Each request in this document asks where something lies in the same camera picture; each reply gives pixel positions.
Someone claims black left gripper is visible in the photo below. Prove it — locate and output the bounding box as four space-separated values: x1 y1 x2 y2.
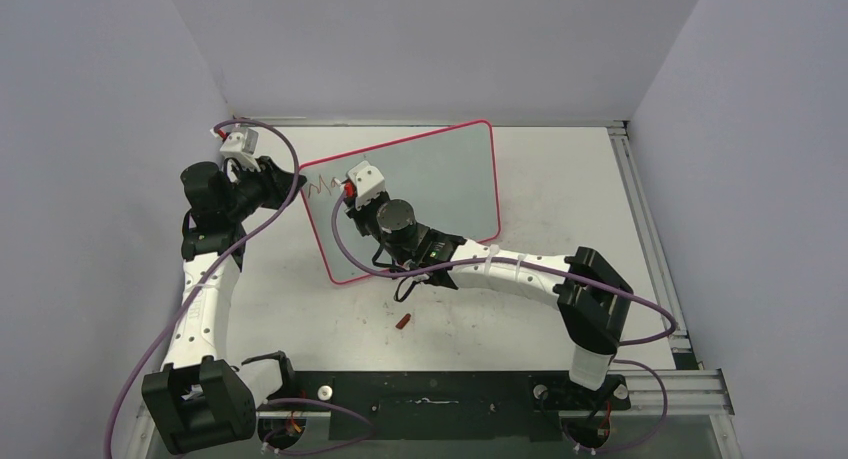
223 155 305 221

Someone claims red marker cap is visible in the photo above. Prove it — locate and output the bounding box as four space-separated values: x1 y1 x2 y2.
395 314 411 330

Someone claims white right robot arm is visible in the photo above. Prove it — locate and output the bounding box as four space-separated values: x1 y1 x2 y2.
331 195 634 407

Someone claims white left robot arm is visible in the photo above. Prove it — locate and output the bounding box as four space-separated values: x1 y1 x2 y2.
141 156 306 456

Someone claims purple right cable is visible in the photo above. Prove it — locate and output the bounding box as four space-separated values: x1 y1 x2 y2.
331 192 678 455

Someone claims purple cable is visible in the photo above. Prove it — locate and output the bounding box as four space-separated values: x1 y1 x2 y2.
331 192 678 455
103 118 376 459

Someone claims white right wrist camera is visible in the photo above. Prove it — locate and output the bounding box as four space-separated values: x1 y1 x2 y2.
342 161 390 210

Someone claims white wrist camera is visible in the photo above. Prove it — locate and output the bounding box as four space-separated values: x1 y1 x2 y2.
342 161 390 210
219 126 260 172

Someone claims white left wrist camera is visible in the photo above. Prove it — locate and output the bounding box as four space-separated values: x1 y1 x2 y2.
219 126 260 172

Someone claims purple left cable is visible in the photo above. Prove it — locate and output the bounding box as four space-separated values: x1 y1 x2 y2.
103 118 376 459

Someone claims whiteboard with pink frame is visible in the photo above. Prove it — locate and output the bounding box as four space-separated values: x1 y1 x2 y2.
301 120 501 285

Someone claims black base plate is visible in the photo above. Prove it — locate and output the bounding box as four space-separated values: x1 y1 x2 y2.
257 371 631 449

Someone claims aluminium rail frame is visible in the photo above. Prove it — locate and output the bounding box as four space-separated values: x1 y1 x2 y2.
235 116 735 418

